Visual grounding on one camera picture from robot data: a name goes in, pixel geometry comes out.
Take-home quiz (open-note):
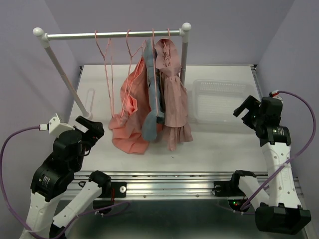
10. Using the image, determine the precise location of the coral pink skirt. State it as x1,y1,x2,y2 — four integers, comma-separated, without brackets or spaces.
108,57,151,154

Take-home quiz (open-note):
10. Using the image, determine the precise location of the blue denim skirt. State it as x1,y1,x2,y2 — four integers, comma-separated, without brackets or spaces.
142,39,165,142

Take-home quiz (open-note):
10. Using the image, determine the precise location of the dusty pink ruffled skirt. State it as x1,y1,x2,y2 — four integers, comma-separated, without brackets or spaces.
155,38,193,151

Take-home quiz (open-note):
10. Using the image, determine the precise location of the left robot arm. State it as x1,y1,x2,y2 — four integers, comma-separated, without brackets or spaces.
20,116,111,239

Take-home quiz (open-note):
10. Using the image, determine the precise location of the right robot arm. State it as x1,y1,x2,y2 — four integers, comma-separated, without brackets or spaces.
211,93,312,235

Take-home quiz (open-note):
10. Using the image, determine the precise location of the white plastic basket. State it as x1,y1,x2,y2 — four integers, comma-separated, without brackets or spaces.
191,79,255,125

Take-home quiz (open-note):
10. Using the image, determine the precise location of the white clothes rack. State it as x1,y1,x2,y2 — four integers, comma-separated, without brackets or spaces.
32,22,191,119

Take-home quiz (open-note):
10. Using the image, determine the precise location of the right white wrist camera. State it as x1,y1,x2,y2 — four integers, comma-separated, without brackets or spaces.
269,90,283,102

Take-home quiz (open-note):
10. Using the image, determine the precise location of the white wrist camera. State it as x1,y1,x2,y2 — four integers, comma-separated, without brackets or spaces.
269,90,283,102
48,114,75,137

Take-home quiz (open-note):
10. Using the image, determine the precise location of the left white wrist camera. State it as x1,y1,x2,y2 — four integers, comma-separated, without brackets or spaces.
48,114,75,137

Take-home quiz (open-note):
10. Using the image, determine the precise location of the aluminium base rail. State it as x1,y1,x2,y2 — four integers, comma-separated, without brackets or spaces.
59,171,305,200

